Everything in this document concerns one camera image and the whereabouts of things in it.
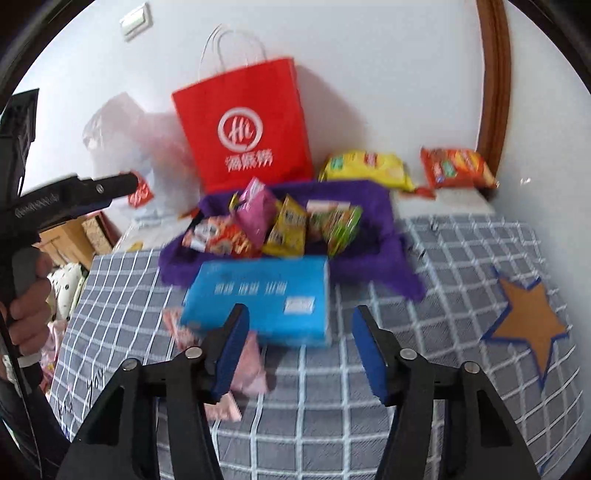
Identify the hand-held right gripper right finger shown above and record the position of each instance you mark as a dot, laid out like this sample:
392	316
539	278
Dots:
369	355

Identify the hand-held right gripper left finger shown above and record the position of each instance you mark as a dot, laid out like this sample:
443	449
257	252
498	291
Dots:
233	355

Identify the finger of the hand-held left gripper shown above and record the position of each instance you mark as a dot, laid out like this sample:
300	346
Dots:
115	184

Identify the pink snack packet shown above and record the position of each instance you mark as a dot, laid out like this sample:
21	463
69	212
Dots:
178	332
251	369

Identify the white red snack packet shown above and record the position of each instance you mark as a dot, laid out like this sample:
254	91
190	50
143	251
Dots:
217	240

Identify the green snack packet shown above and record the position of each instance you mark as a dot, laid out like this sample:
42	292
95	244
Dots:
337	226

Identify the yellow snack packet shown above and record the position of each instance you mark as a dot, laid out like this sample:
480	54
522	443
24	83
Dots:
286	230

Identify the magenta snack packet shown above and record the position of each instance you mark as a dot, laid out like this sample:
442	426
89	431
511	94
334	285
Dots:
258	212

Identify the purple cloth basket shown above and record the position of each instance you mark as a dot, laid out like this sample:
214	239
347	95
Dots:
369	198

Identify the person's left hand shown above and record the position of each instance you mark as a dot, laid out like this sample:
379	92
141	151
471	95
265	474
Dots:
27	314

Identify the white plastic shopping bag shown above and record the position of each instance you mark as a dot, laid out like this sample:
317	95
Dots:
138	147

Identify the wooden headboard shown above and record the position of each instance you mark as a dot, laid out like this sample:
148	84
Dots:
64	242

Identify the blue tissue pack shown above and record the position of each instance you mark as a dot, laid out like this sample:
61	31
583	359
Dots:
258	295

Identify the white spotted cloth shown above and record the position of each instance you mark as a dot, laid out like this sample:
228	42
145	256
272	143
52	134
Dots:
67	290

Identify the grey checked tablecloth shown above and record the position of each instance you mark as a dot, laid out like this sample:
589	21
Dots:
438	286

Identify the red paper bag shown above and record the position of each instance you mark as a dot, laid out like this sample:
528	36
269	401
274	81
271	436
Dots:
207	120

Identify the pink bag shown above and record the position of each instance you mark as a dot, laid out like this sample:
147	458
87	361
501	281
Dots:
53	355

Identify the brown star-shaped mat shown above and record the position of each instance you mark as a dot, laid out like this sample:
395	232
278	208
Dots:
526	323

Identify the yellow chip bag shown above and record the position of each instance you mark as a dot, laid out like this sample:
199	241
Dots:
369	166

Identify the orange chip bag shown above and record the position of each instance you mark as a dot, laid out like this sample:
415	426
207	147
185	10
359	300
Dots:
457	168

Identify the white light switch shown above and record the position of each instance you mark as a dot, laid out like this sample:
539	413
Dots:
136	21

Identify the brown wooden door frame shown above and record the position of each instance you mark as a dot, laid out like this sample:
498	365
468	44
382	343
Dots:
494	92

